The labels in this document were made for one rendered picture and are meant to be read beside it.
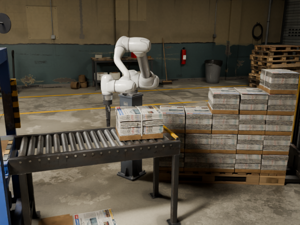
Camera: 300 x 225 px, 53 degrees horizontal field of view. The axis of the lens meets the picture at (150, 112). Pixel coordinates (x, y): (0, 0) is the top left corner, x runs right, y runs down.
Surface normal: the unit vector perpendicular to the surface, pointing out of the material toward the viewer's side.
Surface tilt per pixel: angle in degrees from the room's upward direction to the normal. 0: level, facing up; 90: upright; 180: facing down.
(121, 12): 90
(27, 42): 90
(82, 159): 90
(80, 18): 90
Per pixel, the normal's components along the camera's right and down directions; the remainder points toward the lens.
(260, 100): -0.03, 0.26
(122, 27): 0.31, 0.25
